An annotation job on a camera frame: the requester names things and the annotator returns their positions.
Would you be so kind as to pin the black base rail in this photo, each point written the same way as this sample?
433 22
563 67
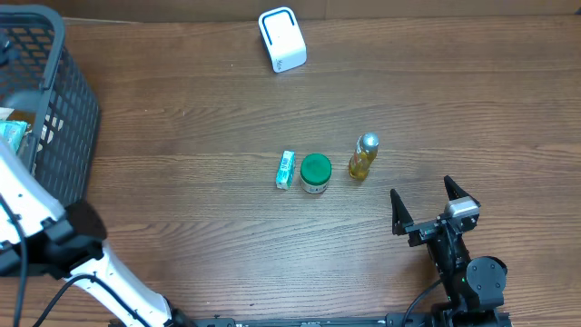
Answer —
308 322

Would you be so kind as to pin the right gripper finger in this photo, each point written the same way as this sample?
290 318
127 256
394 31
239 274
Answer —
401 219
454 191

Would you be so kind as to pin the white barcode scanner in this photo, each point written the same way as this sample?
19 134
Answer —
283 39

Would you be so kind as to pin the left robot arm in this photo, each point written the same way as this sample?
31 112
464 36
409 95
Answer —
40 236

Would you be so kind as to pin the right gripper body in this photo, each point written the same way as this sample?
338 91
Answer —
422 232

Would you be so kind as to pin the yellow bottle silver cap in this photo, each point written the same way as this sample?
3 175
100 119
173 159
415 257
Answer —
366 151

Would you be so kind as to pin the grey plastic mesh basket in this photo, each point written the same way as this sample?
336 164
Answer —
39 77

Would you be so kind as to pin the small kleenex tissue pack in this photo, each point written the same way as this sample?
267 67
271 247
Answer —
285 171

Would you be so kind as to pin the teal tissue pack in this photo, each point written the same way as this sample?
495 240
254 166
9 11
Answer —
13 133

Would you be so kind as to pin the green lid jar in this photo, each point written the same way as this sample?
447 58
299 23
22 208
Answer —
315 173

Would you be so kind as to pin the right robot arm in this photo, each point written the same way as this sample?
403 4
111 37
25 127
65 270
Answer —
468 291

